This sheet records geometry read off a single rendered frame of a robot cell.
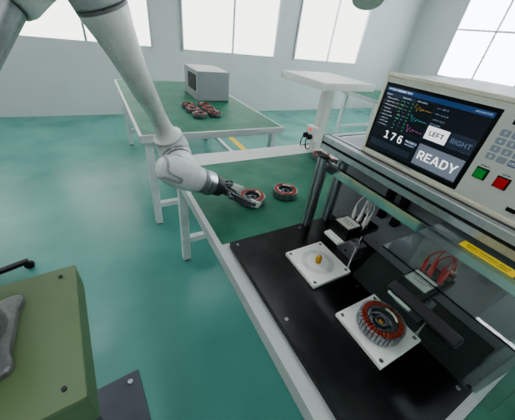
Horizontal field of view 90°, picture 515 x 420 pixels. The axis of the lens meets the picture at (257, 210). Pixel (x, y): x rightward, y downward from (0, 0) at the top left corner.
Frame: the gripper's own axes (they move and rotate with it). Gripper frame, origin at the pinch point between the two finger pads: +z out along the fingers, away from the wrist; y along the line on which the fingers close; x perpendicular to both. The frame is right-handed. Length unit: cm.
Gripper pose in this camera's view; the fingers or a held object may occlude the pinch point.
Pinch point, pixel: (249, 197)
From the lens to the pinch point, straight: 111.2
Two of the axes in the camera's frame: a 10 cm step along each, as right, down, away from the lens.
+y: 5.5, 5.2, -6.5
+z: 6.6, 2.0, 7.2
